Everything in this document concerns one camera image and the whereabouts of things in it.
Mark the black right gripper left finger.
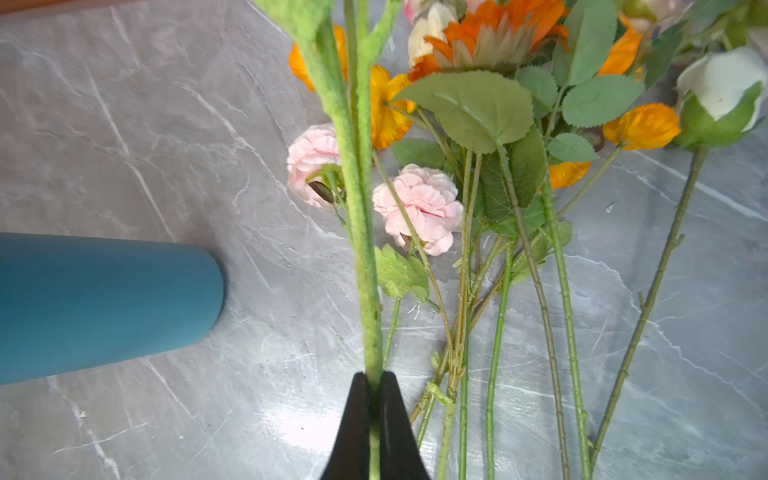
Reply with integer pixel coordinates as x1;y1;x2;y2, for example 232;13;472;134
320;372;371;480

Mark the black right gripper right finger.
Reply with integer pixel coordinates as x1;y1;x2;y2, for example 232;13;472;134
379;371;430;480

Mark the pink peony flower stem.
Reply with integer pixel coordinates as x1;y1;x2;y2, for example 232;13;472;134
286;123;475;480

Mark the teal ceramic vase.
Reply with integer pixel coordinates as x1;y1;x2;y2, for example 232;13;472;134
1;233;226;384

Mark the orange gerbera flower stem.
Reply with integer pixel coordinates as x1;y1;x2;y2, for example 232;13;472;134
398;1;575;478

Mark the white rose flower stem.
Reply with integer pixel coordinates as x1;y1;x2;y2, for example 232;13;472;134
590;46;767;467

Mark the pink carnation flower stem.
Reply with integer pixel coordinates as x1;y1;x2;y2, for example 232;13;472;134
403;0;697;480

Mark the yellow ranunculus flower stem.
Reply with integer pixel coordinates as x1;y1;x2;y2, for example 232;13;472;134
289;24;415;187

